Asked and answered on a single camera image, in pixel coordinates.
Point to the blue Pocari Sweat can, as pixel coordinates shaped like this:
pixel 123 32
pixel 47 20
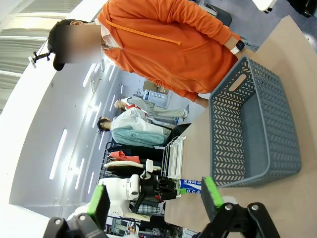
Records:
pixel 190 186

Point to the black cap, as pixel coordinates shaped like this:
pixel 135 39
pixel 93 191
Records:
pixel 53 49

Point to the black mounted camera clamp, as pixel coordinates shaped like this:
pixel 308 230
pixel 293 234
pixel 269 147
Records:
pixel 39 57

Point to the black hanging garment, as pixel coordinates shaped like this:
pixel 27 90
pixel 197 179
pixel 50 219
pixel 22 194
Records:
pixel 141 151

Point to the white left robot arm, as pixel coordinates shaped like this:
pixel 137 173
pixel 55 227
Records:
pixel 119 198

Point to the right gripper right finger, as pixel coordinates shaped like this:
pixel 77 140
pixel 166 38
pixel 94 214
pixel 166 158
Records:
pixel 210 196

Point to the plaid hanging garment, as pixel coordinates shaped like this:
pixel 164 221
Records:
pixel 146 209

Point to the cream hanging garment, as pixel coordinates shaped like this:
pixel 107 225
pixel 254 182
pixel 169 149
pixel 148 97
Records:
pixel 122 164

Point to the black clothes rack frame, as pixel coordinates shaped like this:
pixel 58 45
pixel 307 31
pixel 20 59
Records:
pixel 108 153

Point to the figure in white teal jacket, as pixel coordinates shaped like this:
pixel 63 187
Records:
pixel 136 131

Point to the bald mannequin in grey garment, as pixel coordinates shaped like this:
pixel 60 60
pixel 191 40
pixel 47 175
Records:
pixel 148 107

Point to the orange hanging garment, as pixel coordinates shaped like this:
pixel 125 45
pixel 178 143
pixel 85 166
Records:
pixel 119 155

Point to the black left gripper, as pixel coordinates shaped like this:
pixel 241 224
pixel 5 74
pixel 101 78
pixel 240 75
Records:
pixel 158 188

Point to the person's left forearm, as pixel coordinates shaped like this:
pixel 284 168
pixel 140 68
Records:
pixel 220 28

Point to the white smartwatch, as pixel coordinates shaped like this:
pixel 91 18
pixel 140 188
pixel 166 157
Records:
pixel 239 45

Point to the white slatted furniture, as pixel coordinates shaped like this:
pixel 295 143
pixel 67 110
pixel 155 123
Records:
pixel 156 95

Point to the blue-grey woven plastic basket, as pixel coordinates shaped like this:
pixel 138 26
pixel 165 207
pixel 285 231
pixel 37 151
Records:
pixel 272 124

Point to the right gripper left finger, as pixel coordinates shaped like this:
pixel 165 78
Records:
pixel 99 202

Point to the brown cardboard box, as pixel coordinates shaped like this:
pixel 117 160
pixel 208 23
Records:
pixel 149 85

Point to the person in orange hoodie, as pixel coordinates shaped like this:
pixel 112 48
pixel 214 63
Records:
pixel 168 44

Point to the person's right hand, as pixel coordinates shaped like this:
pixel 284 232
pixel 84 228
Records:
pixel 201 101

